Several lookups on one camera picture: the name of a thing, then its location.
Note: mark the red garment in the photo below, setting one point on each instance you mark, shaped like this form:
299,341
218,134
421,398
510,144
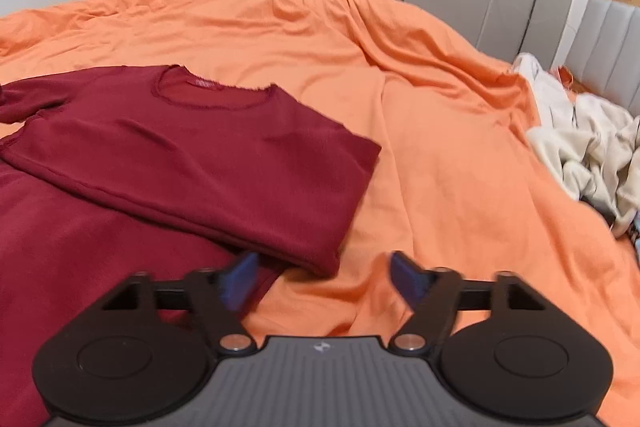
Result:
75,257

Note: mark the orange bed sheet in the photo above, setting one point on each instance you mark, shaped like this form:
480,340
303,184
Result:
425,147

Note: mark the cream clothes pile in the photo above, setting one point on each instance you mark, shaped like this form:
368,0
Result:
590,147

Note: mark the dark red shirt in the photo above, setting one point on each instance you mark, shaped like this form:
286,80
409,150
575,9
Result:
200,157

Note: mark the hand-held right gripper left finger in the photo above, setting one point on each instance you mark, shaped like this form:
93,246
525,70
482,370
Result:
240,279

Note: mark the grey padded headboard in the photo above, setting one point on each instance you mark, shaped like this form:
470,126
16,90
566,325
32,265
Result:
607,37

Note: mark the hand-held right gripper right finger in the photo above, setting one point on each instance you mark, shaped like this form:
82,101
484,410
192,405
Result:
406,279

